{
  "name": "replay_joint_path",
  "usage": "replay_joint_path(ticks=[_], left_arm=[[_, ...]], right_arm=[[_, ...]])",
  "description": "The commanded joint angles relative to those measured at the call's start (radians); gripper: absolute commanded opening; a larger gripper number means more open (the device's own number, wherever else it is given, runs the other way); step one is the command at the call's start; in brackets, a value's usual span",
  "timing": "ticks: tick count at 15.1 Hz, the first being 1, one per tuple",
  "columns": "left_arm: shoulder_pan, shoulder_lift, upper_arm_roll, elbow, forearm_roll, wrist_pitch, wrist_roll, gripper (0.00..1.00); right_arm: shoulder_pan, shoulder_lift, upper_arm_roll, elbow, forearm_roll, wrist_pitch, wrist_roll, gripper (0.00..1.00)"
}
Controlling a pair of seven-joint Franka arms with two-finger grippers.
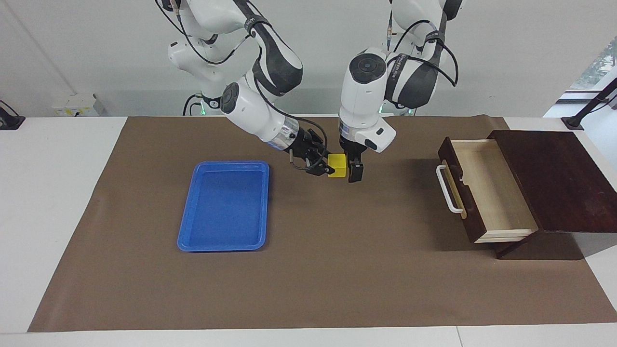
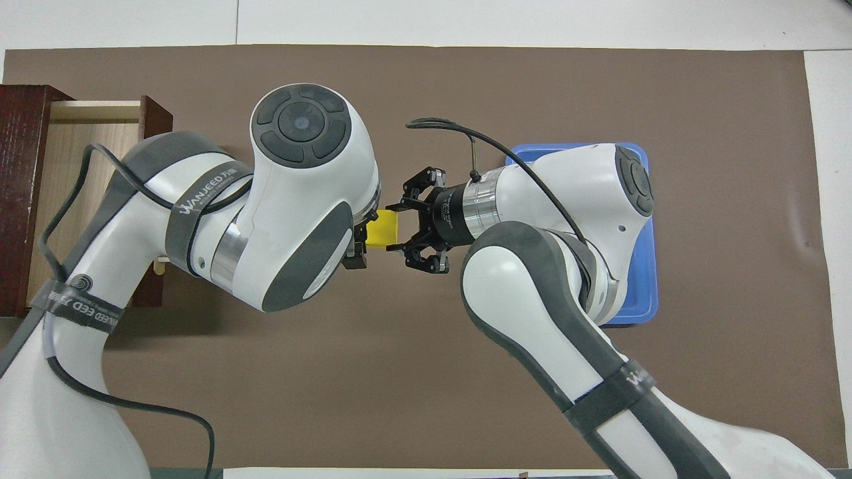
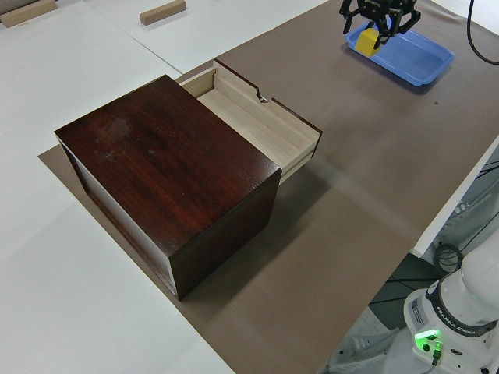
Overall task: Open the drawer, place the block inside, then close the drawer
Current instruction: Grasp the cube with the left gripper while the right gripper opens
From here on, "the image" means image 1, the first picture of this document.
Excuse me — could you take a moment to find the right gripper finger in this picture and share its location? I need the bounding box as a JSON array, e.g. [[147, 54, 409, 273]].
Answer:
[[304, 159, 336, 177], [310, 129, 330, 156]]

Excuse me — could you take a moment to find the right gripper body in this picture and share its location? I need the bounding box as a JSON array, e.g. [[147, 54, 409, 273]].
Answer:
[[288, 126, 320, 163]]

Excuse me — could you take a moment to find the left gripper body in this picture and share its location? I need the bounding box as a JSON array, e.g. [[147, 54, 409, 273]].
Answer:
[[340, 137, 363, 162]]

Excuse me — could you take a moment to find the yellow block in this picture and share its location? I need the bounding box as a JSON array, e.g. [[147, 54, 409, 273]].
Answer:
[[328, 153, 348, 178]]

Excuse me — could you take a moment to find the wooden drawer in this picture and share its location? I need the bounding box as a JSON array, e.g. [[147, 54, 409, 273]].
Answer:
[[436, 137, 539, 244]]

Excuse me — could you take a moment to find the dark wooden drawer cabinet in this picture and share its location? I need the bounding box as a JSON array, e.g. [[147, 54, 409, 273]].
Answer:
[[487, 129, 617, 261]]

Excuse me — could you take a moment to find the blue plastic tray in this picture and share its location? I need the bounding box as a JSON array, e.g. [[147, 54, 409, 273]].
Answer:
[[176, 160, 270, 253]]

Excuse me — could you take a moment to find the white box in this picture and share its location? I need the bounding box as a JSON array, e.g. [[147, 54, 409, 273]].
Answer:
[[52, 93, 100, 117]]

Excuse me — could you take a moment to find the black stand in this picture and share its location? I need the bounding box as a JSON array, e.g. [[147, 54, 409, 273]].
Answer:
[[0, 100, 26, 131], [562, 77, 617, 131]]

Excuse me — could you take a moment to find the white drawer handle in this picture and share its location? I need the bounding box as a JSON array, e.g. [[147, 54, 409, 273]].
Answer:
[[436, 164, 464, 214]]

